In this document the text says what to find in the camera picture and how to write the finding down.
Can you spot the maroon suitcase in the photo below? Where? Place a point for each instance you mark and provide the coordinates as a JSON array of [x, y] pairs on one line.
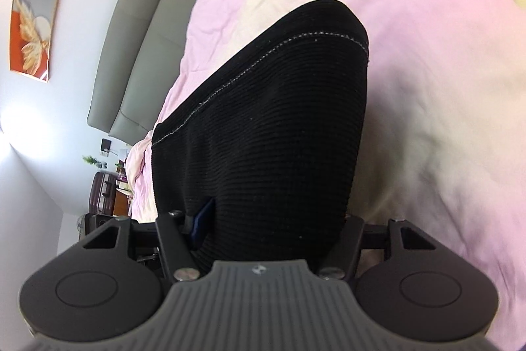
[[102, 192]]

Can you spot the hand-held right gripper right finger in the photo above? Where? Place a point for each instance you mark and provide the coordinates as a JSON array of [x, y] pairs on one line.
[[351, 238]]

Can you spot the framed wall painting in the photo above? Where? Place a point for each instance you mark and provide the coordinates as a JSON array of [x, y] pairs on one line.
[[37, 5]]

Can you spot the black pants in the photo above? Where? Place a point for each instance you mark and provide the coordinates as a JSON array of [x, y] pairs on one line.
[[267, 129]]

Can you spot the grey padded headboard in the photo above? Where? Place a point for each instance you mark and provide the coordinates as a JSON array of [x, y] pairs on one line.
[[135, 46]]

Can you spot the small green plant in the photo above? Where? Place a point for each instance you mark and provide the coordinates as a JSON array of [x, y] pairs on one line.
[[91, 161]]

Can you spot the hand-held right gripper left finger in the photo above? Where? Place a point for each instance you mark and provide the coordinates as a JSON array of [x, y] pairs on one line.
[[202, 220]]

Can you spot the pink bed sheet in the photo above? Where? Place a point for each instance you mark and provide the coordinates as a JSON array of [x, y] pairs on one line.
[[431, 88]]

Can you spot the wooden nightstand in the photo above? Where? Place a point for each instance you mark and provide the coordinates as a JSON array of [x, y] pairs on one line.
[[122, 201]]

